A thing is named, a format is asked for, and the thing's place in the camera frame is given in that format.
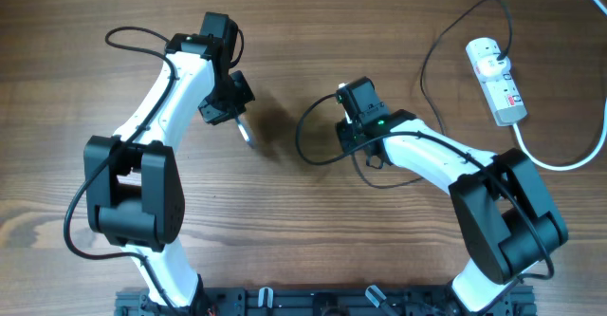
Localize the black charger cable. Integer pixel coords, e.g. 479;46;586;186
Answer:
350;0;514;190

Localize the blue screen smartphone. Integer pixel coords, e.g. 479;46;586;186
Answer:
235;117;255;149

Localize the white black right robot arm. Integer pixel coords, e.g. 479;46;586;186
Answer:
336;77;568;315

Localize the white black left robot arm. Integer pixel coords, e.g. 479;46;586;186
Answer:
64;12;255;315

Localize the white charger adapter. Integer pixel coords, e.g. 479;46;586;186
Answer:
474;54;511;82

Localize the white power strip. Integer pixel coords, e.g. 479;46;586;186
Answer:
466;37;527;126

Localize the black mounting rail base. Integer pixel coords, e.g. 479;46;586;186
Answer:
114;286;537;316

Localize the white power strip cord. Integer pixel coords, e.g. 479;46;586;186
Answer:
511;95;607;173

